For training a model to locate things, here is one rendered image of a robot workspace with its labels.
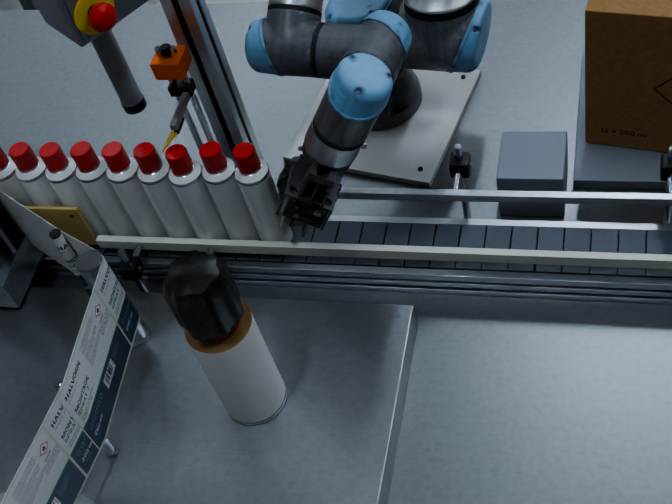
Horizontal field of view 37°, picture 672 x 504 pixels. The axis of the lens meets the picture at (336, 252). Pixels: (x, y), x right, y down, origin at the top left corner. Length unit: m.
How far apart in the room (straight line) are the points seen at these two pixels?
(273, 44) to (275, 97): 0.51
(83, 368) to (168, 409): 0.16
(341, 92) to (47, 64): 1.04
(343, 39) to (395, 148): 0.41
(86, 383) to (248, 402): 0.21
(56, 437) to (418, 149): 0.77
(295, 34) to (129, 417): 0.59
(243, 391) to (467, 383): 0.32
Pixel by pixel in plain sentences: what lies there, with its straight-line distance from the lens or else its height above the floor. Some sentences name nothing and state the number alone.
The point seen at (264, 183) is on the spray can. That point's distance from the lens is 1.45.
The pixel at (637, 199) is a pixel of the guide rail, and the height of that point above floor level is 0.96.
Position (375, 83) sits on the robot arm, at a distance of 1.24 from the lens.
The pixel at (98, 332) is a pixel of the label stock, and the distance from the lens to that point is 1.39.
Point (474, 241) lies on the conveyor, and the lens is 1.51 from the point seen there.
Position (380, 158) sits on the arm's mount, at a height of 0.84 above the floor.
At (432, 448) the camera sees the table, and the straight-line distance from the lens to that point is 1.39.
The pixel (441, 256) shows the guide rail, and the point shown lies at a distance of 1.46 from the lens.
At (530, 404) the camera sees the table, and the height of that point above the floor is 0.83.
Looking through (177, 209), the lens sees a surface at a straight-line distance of 1.55.
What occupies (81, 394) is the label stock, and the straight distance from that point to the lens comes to 1.35.
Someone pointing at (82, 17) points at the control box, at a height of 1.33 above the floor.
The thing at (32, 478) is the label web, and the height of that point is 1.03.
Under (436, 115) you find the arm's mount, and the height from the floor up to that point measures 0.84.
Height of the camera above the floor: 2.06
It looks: 50 degrees down
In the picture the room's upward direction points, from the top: 18 degrees counter-clockwise
